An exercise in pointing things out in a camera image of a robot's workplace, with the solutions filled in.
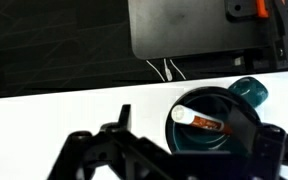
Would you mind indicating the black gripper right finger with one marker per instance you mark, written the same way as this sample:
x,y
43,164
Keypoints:
x,y
245,130

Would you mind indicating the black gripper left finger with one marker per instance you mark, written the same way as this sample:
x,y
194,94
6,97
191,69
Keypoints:
x,y
125,116

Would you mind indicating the white and red marker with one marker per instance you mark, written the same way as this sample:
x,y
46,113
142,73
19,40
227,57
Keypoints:
x,y
197,120

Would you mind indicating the dark teal mug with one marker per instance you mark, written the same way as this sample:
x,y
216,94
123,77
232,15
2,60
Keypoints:
x,y
197,141

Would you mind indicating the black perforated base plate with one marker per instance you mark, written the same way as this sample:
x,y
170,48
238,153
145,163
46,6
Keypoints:
x,y
184,26

